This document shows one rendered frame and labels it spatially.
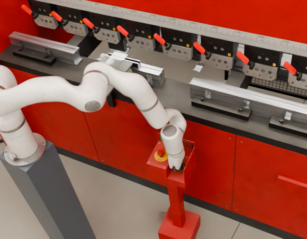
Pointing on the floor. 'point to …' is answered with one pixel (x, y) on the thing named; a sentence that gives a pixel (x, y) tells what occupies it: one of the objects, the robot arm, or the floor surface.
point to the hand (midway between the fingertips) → (179, 166)
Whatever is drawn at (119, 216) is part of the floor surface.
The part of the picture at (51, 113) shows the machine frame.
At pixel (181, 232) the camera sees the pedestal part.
